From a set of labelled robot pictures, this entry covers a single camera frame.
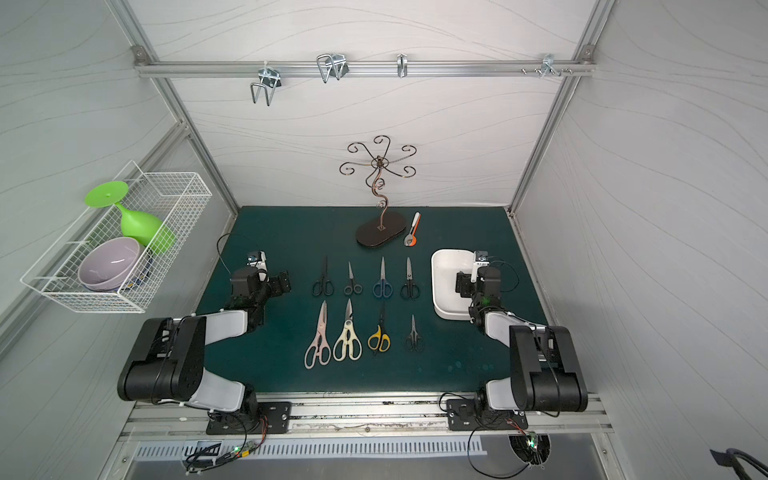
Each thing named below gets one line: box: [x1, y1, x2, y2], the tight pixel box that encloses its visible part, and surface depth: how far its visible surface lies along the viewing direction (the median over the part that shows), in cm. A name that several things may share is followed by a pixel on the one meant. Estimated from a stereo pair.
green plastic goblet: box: [85, 181, 177, 255], surface depth 64 cm
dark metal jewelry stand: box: [340, 135, 417, 247], surface depth 98 cm
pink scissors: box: [304, 300, 332, 369], surface depth 86 cm
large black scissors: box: [312, 254, 335, 297], surface depth 100 cm
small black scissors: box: [343, 261, 363, 295], surface depth 100 cm
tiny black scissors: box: [404, 314, 424, 353], surface depth 88 cm
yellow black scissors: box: [367, 314, 391, 353], surface depth 88 cm
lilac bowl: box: [78, 236, 141, 292], surface depth 62 cm
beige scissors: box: [333, 298, 363, 362], surface depth 87 cm
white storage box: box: [431, 249, 475, 320], surface depth 103 cm
